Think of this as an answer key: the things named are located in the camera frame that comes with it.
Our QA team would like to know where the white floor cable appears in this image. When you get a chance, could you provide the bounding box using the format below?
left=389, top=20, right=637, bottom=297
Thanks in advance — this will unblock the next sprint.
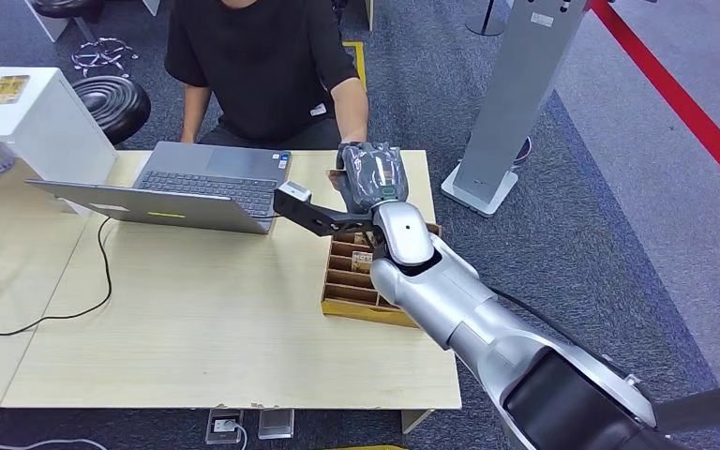
left=0, top=437, right=111, bottom=450

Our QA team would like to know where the red floor tape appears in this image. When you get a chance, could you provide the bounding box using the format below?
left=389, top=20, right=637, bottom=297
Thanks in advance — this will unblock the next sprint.
left=589, top=0, right=720, bottom=210

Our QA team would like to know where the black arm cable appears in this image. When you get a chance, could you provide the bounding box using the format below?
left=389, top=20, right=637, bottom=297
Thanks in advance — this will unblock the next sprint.
left=490, top=288, right=616, bottom=368

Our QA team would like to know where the yellow floor tape strip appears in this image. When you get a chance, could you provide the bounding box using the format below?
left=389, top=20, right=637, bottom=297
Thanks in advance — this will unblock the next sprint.
left=341, top=40, right=369, bottom=92

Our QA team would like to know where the gold card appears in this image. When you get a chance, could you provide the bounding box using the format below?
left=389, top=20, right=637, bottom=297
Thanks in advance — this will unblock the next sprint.
left=0, top=74, right=31, bottom=106

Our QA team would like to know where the floor socket box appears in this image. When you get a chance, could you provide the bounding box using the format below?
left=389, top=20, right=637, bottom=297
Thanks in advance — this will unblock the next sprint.
left=203, top=408, right=245, bottom=446

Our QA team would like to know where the grey kiosk stand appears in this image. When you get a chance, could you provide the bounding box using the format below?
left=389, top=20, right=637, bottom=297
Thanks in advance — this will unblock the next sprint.
left=440, top=0, right=592, bottom=219

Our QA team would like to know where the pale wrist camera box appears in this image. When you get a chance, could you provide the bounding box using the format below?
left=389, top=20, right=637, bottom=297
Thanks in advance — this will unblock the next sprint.
left=281, top=180, right=313, bottom=203

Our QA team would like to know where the grey laptop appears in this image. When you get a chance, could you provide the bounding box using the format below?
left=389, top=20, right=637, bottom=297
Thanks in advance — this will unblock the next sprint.
left=24, top=141, right=293, bottom=236

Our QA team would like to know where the wooden card organiser box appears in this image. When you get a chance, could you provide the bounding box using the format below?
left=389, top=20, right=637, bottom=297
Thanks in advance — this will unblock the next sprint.
left=321, top=222, right=443, bottom=330

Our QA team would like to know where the dark grey rod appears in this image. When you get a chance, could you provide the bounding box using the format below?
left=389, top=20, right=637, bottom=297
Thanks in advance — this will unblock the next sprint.
left=652, top=378, right=720, bottom=437

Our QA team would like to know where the black stool chrome base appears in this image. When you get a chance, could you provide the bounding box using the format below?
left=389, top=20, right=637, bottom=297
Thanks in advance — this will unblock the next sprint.
left=30, top=0, right=140, bottom=80

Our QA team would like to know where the black laptop power cable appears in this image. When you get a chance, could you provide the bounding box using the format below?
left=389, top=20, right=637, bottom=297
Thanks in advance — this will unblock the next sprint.
left=0, top=216, right=114, bottom=338

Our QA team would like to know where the white cabinet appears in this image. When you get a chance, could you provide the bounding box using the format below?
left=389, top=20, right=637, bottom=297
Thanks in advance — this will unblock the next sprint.
left=0, top=66, right=120, bottom=217

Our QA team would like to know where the person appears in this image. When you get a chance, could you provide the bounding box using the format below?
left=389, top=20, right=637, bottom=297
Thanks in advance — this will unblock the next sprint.
left=164, top=0, right=371, bottom=154

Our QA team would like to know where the metal floor plate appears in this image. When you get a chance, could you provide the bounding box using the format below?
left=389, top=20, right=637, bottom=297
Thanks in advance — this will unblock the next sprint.
left=257, top=408, right=296, bottom=442

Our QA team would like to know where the round pole base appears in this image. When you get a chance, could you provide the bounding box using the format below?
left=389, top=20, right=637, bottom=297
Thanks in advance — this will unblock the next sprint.
left=464, top=0, right=510, bottom=38

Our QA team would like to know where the pale wooden desk leg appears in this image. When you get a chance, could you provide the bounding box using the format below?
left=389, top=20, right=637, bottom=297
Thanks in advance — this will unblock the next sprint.
left=399, top=409, right=436, bottom=435

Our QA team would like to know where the black round stool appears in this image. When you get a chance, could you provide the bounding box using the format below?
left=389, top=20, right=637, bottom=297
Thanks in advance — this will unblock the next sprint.
left=70, top=75, right=153, bottom=148

